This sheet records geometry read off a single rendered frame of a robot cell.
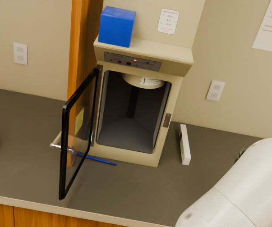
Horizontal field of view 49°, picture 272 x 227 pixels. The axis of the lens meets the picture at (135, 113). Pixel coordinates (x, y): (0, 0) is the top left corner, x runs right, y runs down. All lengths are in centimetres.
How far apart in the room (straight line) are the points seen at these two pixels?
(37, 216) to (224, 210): 91
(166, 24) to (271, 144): 62
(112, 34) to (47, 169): 63
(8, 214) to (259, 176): 103
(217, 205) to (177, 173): 86
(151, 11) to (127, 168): 67
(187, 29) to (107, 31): 27
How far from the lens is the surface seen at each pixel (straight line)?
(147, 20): 104
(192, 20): 105
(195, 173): 141
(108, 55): 101
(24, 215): 132
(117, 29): 95
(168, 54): 98
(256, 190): 53
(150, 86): 116
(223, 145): 165
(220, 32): 153
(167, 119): 121
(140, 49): 97
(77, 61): 103
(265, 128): 185
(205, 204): 54
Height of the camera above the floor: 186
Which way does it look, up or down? 33 degrees down
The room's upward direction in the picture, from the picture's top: 12 degrees clockwise
